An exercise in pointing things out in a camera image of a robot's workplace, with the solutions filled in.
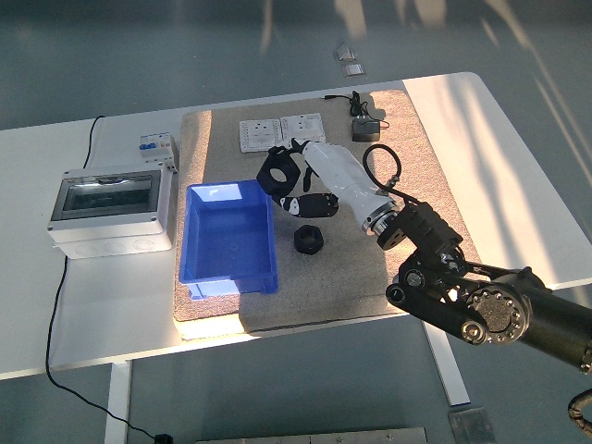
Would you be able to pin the small grey metal plate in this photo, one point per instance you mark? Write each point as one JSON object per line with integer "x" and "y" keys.
{"x": 472, "y": 425}

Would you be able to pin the black power adapter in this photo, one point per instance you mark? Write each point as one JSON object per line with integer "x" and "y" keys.
{"x": 365, "y": 131}

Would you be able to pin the white table leg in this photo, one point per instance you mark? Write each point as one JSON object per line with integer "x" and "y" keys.
{"x": 451, "y": 370}
{"x": 118, "y": 402}

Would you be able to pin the wide grey metal plate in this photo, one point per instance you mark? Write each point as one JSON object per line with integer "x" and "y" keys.
{"x": 312, "y": 436}

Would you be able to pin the open silver floor socket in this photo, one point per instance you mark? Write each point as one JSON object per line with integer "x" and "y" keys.
{"x": 344, "y": 52}

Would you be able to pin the white distribution box, clear lid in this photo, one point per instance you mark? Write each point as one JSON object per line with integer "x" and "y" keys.
{"x": 111, "y": 199}

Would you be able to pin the flat silver floor socket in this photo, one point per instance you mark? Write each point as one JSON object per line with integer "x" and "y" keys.
{"x": 353, "y": 70}

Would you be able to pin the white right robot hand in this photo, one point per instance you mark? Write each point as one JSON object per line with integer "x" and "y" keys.
{"x": 340, "y": 173}

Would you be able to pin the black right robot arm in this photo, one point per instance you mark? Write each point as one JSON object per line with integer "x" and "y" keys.
{"x": 430, "y": 226}

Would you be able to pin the white wall socket panel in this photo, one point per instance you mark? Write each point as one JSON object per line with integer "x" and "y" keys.
{"x": 303, "y": 126}
{"x": 259, "y": 134}

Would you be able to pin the blue plastic box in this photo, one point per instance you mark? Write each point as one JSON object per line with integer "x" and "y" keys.
{"x": 222, "y": 231}

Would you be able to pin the black plug on floor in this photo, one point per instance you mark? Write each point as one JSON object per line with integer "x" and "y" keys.
{"x": 163, "y": 438}

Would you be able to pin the grey-brown mat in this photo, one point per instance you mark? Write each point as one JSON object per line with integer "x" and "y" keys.
{"x": 324, "y": 287}

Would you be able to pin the white and blue circuit breaker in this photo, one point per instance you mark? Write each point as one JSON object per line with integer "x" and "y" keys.
{"x": 157, "y": 145}

